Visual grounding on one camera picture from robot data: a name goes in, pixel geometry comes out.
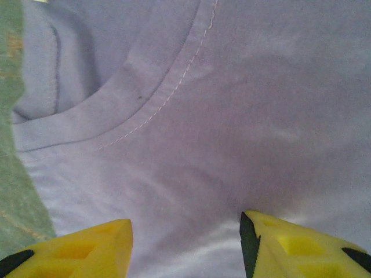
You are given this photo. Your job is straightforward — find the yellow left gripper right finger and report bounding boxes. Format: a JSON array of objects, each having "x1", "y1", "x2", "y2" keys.
[{"x1": 239, "y1": 210, "x2": 371, "y2": 278}]

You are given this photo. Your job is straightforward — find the purple t-shirt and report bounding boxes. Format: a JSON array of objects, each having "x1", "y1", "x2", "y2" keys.
[{"x1": 11, "y1": 0, "x2": 371, "y2": 278}]

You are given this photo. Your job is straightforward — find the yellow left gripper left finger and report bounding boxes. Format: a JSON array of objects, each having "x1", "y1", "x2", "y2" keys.
[{"x1": 0, "y1": 218, "x2": 134, "y2": 278}]

